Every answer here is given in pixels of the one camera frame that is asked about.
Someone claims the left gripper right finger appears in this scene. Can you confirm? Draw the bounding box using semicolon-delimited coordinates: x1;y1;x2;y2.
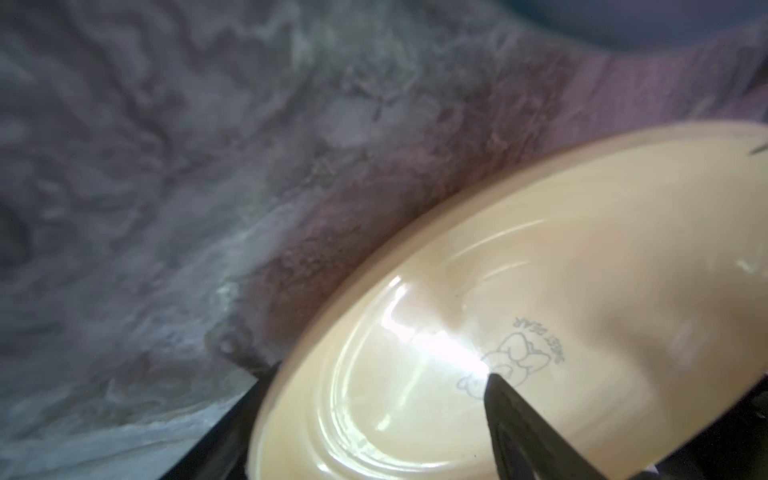
483;373;605;480

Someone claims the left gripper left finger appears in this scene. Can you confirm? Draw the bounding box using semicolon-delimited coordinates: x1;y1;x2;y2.
160;365;280;480

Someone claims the pale yellow round plate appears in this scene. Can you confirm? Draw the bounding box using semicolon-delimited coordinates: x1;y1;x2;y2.
247;121;767;479

